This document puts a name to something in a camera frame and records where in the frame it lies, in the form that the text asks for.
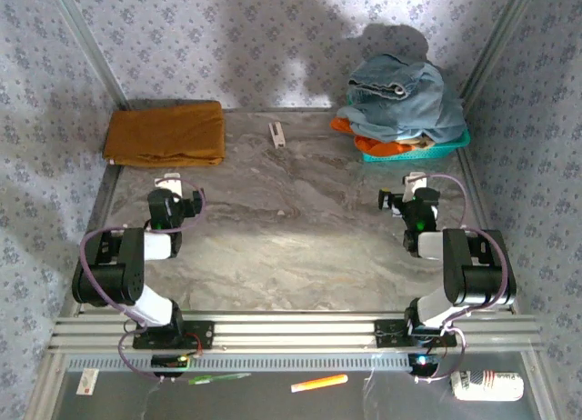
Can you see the small white plastic block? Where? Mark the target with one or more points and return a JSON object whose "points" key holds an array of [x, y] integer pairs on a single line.
{"points": [[276, 136]]}

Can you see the teal plastic basket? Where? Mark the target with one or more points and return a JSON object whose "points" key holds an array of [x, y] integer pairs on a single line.
{"points": [[427, 152]]}

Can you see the black left controller box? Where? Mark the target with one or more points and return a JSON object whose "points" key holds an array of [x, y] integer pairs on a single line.
{"points": [[168, 363]]}

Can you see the small white red card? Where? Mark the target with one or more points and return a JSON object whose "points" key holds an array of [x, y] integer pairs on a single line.
{"points": [[87, 381]]}

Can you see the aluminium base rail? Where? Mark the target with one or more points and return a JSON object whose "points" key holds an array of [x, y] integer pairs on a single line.
{"points": [[295, 331]]}

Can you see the black controller box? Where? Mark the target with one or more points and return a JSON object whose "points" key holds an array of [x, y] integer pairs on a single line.
{"points": [[168, 363], [423, 363]]}

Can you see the black right controller box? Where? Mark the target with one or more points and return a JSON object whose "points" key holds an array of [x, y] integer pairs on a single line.
{"points": [[423, 363]]}

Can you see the green pen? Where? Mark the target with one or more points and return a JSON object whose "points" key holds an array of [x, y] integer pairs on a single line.
{"points": [[218, 378]]}

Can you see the beige garment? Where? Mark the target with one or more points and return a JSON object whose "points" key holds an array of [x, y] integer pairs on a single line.
{"points": [[420, 142]]}

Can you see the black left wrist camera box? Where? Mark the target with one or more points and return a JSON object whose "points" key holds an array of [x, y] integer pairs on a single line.
{"points": [[193, 202]]}

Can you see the orange marker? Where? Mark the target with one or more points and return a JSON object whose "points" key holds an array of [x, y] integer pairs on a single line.
{"points": [[318, 383]]}

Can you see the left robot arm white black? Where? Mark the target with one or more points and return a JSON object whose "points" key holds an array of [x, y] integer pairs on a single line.
{"points": [[154, 246]]}

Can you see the orange garment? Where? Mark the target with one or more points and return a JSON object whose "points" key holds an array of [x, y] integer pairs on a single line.
{"points": [[370, 145]]}

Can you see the aluminium frame post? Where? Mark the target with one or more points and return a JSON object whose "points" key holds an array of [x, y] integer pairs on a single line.
{"points": [[495, 42], [91, 47]]}

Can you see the light blue trousers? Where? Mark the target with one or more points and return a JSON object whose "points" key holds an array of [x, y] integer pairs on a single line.
{"points": [[436, 115]]}

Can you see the folded brown trousers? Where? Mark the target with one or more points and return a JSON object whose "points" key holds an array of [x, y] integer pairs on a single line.
{"points": [[168, 133]]}

